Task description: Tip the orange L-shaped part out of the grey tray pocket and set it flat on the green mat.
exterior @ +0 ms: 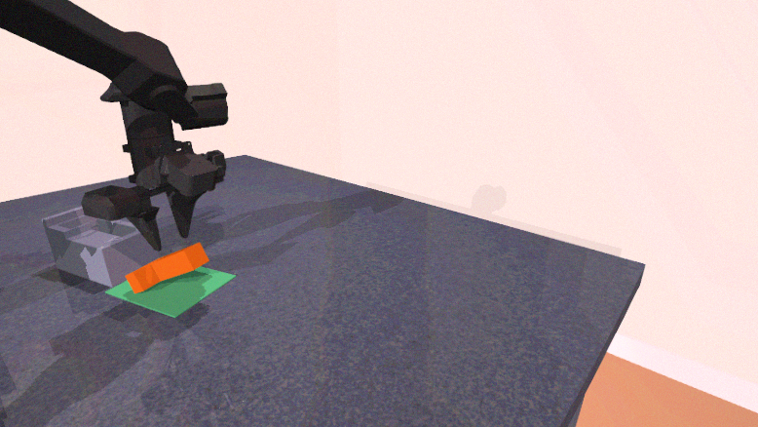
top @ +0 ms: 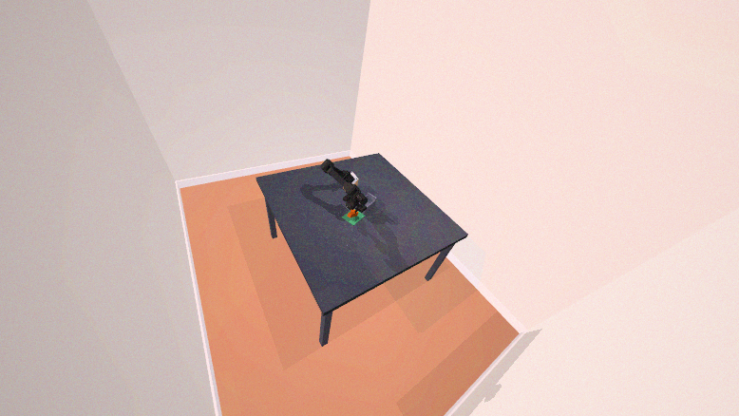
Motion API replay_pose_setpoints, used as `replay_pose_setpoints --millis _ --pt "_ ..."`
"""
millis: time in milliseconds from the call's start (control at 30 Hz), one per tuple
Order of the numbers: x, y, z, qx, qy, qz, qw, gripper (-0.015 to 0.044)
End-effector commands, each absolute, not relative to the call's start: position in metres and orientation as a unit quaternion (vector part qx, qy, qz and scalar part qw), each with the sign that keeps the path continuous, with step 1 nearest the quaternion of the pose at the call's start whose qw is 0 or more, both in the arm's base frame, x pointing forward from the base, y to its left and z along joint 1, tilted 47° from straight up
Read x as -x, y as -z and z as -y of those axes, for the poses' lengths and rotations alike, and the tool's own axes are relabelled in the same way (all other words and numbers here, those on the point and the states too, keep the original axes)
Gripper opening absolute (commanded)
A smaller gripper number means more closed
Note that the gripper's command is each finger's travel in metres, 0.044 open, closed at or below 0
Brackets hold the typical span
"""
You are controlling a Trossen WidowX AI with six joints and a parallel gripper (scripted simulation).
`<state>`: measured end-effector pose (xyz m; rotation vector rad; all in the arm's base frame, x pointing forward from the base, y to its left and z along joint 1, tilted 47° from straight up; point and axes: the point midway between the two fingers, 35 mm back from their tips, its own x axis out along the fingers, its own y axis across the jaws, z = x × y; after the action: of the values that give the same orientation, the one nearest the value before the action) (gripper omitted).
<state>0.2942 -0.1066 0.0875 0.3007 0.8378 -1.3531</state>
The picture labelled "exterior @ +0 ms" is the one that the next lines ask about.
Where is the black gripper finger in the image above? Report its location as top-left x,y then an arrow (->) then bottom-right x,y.
166,190 -> 207,238
126,206 -> 162,252

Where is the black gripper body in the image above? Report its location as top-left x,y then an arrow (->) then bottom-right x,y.
81,133 -> 182,221

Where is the orange l-shaped part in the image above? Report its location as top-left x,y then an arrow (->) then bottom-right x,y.
125,242 -> 209,293

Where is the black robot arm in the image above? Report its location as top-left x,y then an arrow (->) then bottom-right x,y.
0,0 -> 229,197

